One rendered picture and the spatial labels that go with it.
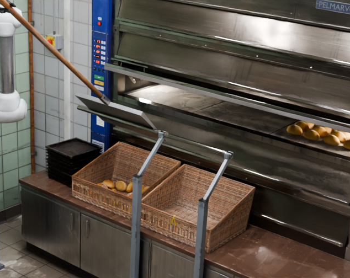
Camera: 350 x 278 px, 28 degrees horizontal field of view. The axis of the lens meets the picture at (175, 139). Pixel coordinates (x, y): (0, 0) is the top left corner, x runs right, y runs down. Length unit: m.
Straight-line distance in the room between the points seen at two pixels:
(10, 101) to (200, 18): 1.30
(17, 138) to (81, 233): 1.21
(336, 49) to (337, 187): 0.78
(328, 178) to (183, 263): 0.98
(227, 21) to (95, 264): 1.80
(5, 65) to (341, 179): 2.14
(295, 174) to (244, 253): 0.56
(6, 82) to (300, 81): 1.81
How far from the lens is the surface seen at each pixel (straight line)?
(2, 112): 4.52
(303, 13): 3.95
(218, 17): 4.25
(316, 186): 4.10
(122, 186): 4.73
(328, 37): 3.90
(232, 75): 4.22
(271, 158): 4.22
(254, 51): 4.11
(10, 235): 5.48
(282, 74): 4.06
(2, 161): 5.51
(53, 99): 5.36
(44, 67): 5.36
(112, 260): 4.54
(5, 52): 4.41
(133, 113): 4.14
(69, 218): 4.71
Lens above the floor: 2.55
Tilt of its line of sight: 20 degrees down
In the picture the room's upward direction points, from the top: 3 degrees clockwise
